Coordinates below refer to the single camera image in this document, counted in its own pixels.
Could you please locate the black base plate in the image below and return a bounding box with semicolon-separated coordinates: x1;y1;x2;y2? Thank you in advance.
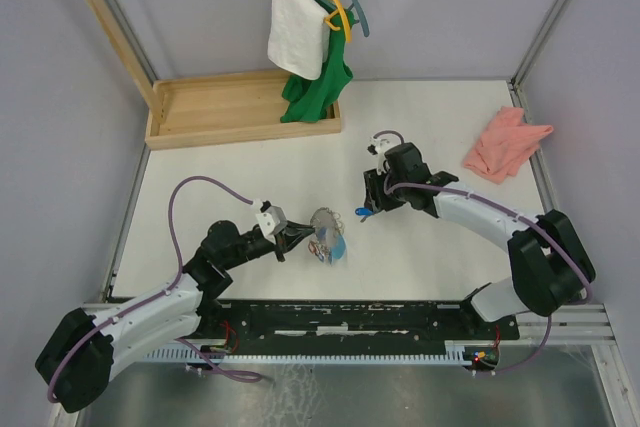
187;300;520;355

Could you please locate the wooden tray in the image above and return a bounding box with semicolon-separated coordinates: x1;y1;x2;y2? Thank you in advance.
145;70;342;150

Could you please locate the wooden rack post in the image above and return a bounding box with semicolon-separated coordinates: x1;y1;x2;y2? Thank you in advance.
85;0;165;123

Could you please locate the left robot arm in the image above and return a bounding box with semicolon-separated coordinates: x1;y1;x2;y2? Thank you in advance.
35;220;315;413

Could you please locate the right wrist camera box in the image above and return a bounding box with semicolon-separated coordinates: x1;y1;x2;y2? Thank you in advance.
367;136;399;156

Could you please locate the key with red tag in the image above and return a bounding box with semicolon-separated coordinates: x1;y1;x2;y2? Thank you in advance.
308;241;325;262

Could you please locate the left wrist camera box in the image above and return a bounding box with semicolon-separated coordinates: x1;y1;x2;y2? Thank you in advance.
252;201;287;238

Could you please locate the white slotted cable duct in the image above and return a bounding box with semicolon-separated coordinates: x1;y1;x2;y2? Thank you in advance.
142;342;471;366

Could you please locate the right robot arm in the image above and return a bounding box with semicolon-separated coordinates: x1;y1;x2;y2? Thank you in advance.
356;136;596;338

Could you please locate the key with blue tag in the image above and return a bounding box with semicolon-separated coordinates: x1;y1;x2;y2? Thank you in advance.
355;207;374;222

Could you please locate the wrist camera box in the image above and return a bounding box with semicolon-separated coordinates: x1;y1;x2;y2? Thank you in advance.
367;136;399;156
252;201;287;238

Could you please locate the green garment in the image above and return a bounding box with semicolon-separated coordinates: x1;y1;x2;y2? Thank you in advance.
280;30;353;123

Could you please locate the white towel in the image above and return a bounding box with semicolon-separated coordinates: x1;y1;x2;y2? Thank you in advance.
267;0;330;80

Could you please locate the pink cloth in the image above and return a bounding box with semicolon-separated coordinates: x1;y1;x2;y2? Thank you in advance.
462;106;554;184

